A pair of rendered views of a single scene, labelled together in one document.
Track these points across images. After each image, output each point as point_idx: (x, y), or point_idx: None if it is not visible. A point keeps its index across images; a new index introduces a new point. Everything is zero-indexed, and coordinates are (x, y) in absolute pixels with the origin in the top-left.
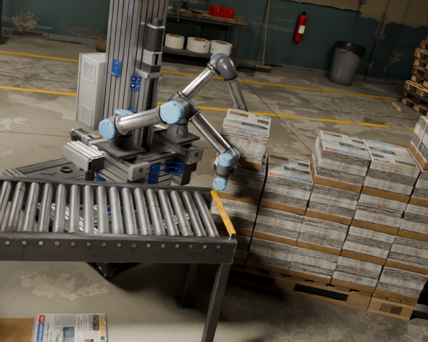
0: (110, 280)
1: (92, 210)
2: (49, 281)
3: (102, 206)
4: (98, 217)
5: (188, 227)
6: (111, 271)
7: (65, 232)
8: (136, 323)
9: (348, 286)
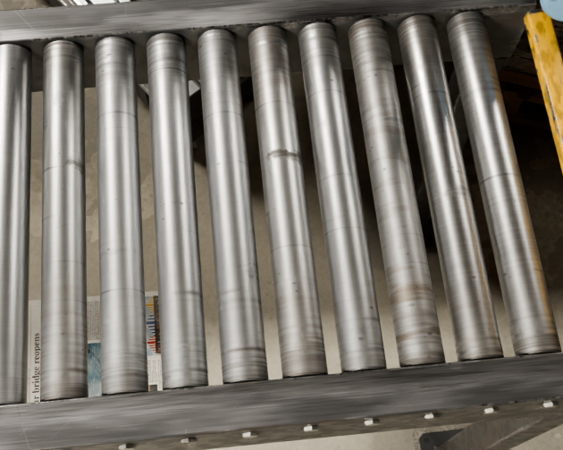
0: (197, 155)
1: (15, 228)
2: (32, 174)
3: (57, 195)
4: (43, 270)
5: (422, 301)
6: (195, 138)
7: (55, 0)
8: (273, 315)
9: None
